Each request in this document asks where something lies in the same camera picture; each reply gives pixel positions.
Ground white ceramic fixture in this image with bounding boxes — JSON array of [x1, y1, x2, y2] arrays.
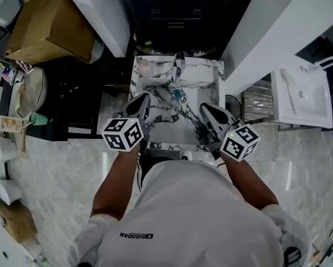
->
[[89, 38, 105, 64]]

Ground person's left forearm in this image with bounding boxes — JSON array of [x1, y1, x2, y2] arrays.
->
[[90, 145, 141, 221]]

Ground person's white shirt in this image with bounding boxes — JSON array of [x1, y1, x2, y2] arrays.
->
[[68, 159, 312, 267]]

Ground chrome faucet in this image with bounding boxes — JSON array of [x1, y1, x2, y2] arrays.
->
[[172, 51, 188, 83]]

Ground small cardboard box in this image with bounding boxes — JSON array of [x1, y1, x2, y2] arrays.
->
[[0, 199, 39, 245]]

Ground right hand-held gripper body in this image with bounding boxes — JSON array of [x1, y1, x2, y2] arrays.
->
[[207, 119, 262, 163]]

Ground white ceramic wash basin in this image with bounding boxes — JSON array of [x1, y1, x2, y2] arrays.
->
[[270, 61, 333, 129]]

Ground white rounded bin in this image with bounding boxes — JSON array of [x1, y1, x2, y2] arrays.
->
[[0, 179, 23, 206]]

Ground black table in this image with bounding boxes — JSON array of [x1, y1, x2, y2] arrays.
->
[[0, 62, 104, 142]]

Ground metal slatted rack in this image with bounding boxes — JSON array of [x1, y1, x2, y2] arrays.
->
[[241, 77, 276, 123]]

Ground pink toiletries holder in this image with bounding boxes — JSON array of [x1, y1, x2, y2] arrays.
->
[[0, 60, 31, 86]]

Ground round beige basin bowl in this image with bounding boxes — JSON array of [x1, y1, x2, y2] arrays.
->
[[16, 66, 48, 120]]

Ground person's right forearm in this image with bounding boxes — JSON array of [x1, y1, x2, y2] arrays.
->
[[218, 151, 281, 213]]

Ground small beige round object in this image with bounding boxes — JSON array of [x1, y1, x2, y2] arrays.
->
[[139, 59, 156, 76]]

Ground large cardboard box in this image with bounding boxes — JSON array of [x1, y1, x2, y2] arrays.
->
[[4, 0, 96, 65]]

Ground black wire waste bin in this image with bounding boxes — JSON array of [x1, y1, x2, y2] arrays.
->
[[224, 94, 243, 121]]

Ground black cabinet appliance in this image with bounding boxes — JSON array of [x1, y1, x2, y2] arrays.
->
[[132, 0, 229, 56]]

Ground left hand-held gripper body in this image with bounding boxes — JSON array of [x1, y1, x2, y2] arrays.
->
[[100, 112, 151, 153]]

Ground green cup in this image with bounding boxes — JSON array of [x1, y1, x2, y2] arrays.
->
[[30, 112, 49, 126]]

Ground white gooseneck faucet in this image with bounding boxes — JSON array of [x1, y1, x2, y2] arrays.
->
[[314, 55, 333, 71]]

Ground white rectangular trash can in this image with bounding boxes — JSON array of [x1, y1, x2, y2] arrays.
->
[[0, 135, 18, 161]]

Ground person's black trousers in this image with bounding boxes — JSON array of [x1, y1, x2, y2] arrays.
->
[[139, 151, 184, 184]]

